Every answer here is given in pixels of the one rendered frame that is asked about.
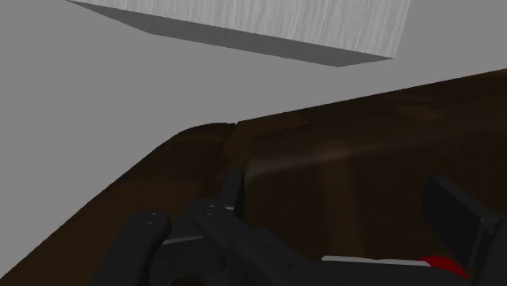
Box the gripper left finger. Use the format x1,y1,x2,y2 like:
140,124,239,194
89,169,342,286

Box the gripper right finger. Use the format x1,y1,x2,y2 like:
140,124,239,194
420,175,507,286

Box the dark brown wooden table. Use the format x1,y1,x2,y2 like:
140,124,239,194
0,68,507,286

